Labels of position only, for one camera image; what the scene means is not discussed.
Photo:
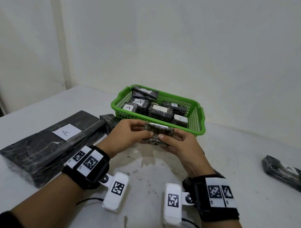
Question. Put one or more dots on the person's left hand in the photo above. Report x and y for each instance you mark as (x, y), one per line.
(120, 138)

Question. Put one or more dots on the person's right hand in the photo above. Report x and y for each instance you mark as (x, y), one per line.
(191, 153)

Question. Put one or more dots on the green plastic mesh basket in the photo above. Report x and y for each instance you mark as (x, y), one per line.
(197, 119)

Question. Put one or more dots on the small marbled packet labelled A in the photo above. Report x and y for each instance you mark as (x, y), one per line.
(159, 130)

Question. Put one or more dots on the black packet labelled A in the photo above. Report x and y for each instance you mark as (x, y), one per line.
(144, 107)

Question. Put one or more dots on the long black packet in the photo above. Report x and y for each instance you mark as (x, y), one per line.
(181, 108)

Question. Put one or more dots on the pile of black packets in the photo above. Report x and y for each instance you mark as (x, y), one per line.
(40, 150)

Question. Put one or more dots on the black packet placed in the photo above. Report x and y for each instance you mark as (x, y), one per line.
(274, 171)

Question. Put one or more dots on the person's left forearm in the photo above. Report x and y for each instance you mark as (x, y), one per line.
(43, 205)

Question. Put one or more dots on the black left wristband with markers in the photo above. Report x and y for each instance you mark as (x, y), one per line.
(74, 176)

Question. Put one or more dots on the black wristband with markers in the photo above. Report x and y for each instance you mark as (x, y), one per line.
(221, 214)
(74, 176)

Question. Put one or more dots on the black right wristband with markers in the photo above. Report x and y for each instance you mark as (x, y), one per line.
(221, 214)

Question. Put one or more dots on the black packet labelled B near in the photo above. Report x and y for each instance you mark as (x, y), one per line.
(193, 222)

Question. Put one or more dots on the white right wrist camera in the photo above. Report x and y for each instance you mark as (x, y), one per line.
(171, 215)

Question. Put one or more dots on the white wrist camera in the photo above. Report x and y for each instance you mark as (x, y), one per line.
(113, 203)
(171, 215)

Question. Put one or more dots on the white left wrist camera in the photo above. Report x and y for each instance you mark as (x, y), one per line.
(113, 203)

